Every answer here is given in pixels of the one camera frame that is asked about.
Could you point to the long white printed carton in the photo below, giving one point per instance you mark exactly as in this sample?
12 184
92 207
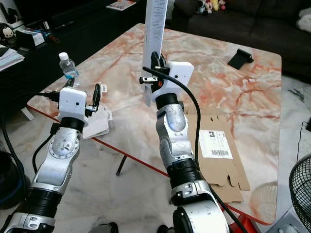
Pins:
154 24

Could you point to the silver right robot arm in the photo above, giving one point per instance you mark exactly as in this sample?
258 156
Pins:
170 126

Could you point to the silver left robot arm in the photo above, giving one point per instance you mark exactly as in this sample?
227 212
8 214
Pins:
63 145

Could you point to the black rubbish bin blue rim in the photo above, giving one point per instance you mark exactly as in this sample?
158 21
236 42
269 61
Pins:
9 179

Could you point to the clear plastic water bottle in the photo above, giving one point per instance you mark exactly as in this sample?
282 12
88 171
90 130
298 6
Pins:
68 65

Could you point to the black box white label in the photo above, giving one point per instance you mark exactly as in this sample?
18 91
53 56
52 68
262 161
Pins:
31 38

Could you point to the red white printed leaflet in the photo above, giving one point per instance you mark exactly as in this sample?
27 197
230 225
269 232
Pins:
120 4

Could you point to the stack of white papers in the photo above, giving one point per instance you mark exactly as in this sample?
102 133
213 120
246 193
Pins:
10 57

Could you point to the colourful small plush toys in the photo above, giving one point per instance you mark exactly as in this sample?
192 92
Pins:
211 5

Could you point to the black white mouse plush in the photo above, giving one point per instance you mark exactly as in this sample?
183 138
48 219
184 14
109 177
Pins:
8 33

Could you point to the dark fabric sofa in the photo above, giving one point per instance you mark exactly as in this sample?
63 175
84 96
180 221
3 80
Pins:
257 24

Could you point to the flattened brown cardboard box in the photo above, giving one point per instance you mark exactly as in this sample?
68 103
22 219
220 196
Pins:
223 170

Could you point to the black left robot foot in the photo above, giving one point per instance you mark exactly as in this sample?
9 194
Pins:
109 228

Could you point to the black robot foot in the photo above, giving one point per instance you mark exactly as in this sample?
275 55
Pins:
109 228
165 229

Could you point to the black right robot foot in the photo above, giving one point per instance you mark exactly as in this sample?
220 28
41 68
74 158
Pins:
165 229

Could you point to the white cushion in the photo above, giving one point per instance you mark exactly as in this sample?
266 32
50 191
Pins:
305 20

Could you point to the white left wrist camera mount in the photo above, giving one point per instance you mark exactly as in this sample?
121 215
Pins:
73 103

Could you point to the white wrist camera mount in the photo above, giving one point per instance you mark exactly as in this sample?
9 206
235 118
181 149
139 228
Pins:
177 77
73 103

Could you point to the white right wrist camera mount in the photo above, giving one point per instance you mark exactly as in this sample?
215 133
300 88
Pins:
177 77

